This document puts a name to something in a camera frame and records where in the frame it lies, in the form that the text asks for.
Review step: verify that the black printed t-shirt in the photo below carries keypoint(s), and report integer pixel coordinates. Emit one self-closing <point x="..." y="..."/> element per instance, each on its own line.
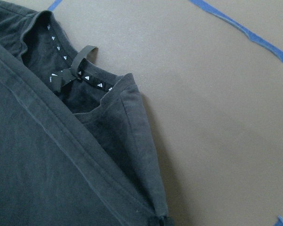
<point x="75" y="144"/>

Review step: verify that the blue tape grid lines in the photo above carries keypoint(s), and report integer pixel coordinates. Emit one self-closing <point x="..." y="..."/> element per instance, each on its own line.
<point x="213" y="92"/>

